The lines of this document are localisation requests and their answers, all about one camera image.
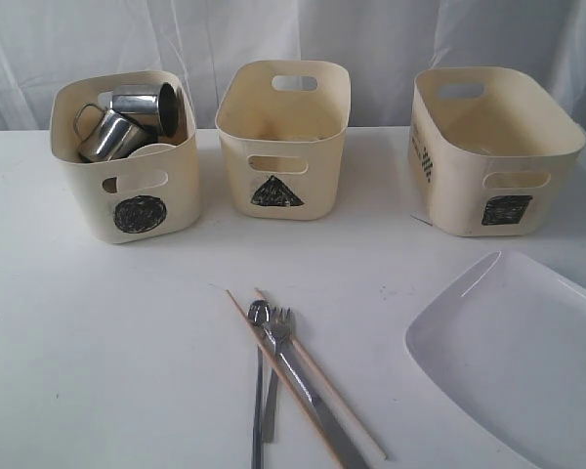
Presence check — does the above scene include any wooden chopstick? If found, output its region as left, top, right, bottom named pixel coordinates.
left=224, top=288, right=344, bottom=469
left=255, top=289, right=389, bottom=461

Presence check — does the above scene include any white ceramic bowl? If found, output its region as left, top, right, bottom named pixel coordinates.
left=128, top=143, right=176, bottom=158

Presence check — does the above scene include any steel mug with round handle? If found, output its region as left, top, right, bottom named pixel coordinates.
left=110, top=82, right=179, bottom=137

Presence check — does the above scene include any steel mug with wire handle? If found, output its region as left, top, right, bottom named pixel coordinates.
left=72, top=103, right=150, bottom=163

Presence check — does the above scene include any small steel spoon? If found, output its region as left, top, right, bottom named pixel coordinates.
left=247, top=299, right=270, bottom=469

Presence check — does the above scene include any small steel fork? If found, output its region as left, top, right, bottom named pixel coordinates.
left=262, top=307, right=292, bottom=444

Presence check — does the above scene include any cream bin with triangle mark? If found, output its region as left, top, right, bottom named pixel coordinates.
left=215, top=60, right=351, bottom=221

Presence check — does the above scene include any cream bin with circle mark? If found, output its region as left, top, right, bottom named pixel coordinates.
left=50, top=70, right=201, bottom=244

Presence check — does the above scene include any white backdrop curtain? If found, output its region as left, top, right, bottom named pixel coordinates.
left=0, top=1, right=586, bottom=130

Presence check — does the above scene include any cream bin with square mark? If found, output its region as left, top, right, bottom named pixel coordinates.
left=408, top=66, right=586, bottom=236

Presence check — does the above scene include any steel table knife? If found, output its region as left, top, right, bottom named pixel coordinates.
left=264, top=321, right=369, bottom=468

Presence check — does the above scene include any white rectangular plate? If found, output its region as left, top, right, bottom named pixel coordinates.
left=404, top=250, right=586, bottom=468

